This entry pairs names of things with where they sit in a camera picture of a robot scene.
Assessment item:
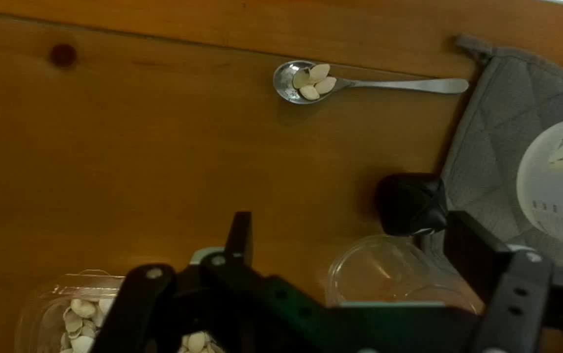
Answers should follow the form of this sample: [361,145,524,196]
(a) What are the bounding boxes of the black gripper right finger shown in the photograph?
[469,251,553,353]

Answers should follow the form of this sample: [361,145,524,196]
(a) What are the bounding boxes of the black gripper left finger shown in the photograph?
[90,262,178,353]

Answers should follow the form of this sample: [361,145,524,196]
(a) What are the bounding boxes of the clear glass cup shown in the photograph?
[326,235,482,313]

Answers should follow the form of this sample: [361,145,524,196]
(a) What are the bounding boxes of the black round lid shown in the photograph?
[375,172,447,237]

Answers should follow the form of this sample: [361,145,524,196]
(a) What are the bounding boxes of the grey quilted pot holder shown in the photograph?
[441,35,563,264]

